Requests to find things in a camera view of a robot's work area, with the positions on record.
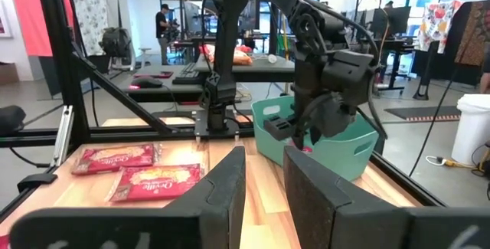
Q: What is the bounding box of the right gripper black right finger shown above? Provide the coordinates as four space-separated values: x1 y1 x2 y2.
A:
282 145 490 249

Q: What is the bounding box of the black computer mouse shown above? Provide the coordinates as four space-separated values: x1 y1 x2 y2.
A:
129 76 164 90

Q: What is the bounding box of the black monitor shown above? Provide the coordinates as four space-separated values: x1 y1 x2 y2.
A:
369 5 412 39

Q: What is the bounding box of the black floor mat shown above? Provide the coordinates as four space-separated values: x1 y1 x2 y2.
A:
384 105 462 123

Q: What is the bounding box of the black keyboard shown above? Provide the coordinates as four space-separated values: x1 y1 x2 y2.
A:
171 62 203 86

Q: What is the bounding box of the black standing desk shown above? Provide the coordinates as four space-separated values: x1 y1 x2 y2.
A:
358 36 417 93

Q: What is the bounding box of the white plastic bucket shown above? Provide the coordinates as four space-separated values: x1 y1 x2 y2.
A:
450 93 490 166

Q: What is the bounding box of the silver metal bracket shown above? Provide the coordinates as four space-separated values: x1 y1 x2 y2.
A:
50 104 75 168

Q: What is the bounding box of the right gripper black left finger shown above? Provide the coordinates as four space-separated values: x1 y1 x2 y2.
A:
9 145 247 249

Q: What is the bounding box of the teal plastic basket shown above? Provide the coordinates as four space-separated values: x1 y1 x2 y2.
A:
250 95 380 182

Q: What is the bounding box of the red flat tablet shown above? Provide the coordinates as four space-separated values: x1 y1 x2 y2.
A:
133 70 175 80

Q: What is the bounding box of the colourful fruit print cloth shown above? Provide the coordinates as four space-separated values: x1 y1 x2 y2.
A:
416 0 465 55

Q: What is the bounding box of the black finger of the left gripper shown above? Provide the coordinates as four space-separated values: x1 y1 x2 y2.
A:
309 125 322 146
292 125 308 152

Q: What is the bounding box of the cardboard box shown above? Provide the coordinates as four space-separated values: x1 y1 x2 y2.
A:
0 61 21 87

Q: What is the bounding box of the black backpack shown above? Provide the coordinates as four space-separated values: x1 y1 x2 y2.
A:
100 26 133 61

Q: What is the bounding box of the black frame corner bracket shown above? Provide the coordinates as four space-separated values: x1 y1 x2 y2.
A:
16 172 59 194

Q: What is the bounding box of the red fabric panel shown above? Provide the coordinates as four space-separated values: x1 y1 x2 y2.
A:
7 0 74 58

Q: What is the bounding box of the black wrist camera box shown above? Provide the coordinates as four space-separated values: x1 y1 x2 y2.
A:
263 113 298 142

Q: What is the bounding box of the person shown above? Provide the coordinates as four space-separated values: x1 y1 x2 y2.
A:
154 3 172 67

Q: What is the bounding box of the black metal table frame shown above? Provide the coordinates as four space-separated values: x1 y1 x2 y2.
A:
0 0 447 223

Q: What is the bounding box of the yellow plug with white cable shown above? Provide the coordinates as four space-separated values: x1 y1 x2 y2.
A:
425 155 476 170

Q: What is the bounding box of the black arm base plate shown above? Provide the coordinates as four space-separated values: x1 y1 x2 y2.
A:
192 109 256 139

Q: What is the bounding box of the white floral cloth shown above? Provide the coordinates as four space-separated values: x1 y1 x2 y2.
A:
70 0 110 57

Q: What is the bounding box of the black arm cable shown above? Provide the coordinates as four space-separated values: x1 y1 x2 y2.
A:
355 61 389 141

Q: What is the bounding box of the black hanging cable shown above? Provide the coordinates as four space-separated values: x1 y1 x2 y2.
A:
407 64 461 178

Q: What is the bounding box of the brown patterned cloth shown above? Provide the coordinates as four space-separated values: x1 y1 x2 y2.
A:
454 1 490 67

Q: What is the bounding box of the orange plastic bag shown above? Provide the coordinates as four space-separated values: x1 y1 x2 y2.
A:
198 43 254 67

